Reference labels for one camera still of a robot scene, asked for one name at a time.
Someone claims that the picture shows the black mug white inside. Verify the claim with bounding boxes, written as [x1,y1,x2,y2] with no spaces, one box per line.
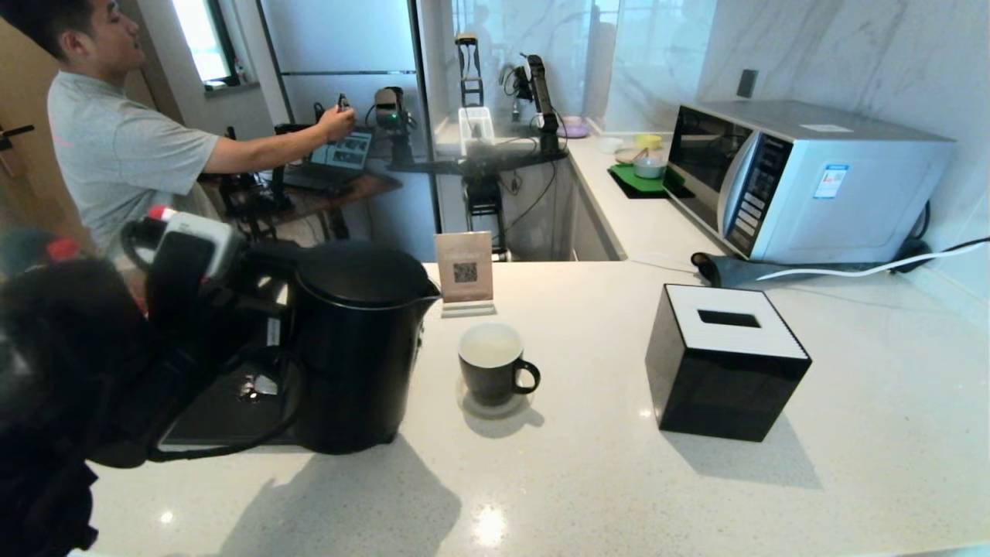
[458,322,541,407]

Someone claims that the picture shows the black serving tray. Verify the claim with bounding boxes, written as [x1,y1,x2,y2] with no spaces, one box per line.
[159,364,310,449]

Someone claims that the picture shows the bright window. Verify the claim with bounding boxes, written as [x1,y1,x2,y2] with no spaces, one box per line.
[172,0,242,92]

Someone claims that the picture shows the silver microwave oven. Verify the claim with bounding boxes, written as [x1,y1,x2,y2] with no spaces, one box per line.
[663,99,954,265]

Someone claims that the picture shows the black robot stand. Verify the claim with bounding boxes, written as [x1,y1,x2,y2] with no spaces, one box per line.
[387,145,575,261]

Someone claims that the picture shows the black ladder-shaped frame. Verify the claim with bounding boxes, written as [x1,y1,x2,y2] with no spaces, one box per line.
[456,32,486,109]

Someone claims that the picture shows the grey refrigerator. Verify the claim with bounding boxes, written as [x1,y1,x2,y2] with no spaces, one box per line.
[257,0,439,262]

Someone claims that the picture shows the black tissue box white lid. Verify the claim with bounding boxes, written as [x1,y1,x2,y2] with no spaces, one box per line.
[645,283,813,443]

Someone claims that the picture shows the white dish rack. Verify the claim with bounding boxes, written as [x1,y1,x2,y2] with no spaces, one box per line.
[459,107,497,158]

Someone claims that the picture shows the person in grey t-shirt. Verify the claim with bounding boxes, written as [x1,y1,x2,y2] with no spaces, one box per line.
[0,0,358,256]

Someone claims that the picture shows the metal faucet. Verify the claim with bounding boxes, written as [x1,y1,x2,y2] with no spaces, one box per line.
[499,65,522,123]

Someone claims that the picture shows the black power cable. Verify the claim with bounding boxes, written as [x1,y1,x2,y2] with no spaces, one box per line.
[903,201,933,245]

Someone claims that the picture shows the black electric kettle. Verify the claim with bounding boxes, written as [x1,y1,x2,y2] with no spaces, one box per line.
[288,241,442,456]

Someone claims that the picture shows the open laptop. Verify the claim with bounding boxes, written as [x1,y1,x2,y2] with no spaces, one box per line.
[282,128,376,194]

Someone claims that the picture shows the green stool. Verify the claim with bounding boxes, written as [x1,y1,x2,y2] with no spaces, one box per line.
[0,228,59,279]

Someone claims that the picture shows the green mat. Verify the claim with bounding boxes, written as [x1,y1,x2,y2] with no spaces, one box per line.
[608,161,688,200]

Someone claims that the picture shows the white cable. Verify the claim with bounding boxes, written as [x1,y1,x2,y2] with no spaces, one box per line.
[755,237,990,282]

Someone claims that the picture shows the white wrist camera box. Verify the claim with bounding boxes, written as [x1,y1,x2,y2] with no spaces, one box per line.
[147,210,248,310]

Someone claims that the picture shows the QR code sign stand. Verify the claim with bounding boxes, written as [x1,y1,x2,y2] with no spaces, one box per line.
[435,231,497,319]

